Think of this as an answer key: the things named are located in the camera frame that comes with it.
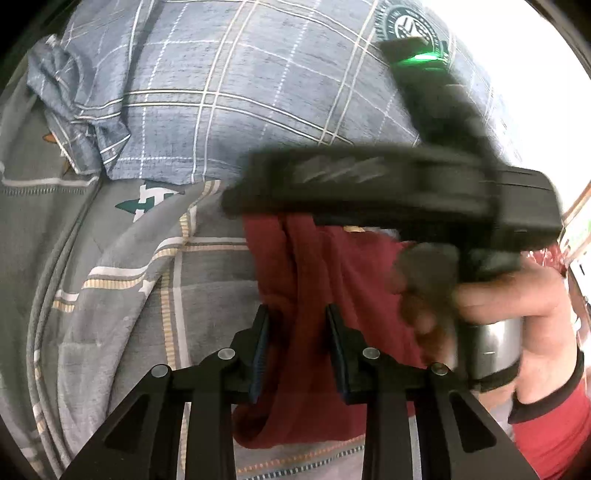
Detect person's right hand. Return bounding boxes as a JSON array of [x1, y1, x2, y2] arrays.
[[392, 246, 578, 410]]

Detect grey plaid bed quilt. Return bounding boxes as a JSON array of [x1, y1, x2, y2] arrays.
[[1, 77, 260, 479]]

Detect dark red sweater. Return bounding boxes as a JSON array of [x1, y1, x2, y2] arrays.
[[232, 215, 425, 449]]

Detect blue plaid pillow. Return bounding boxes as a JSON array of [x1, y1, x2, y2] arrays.
[[27, 1, 492, 184]]

